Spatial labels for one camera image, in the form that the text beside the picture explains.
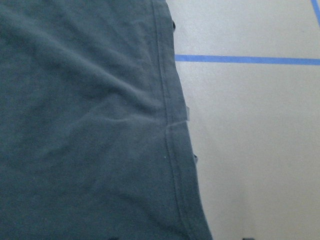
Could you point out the black printed t-shirt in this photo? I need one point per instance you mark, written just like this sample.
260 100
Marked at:
94 139

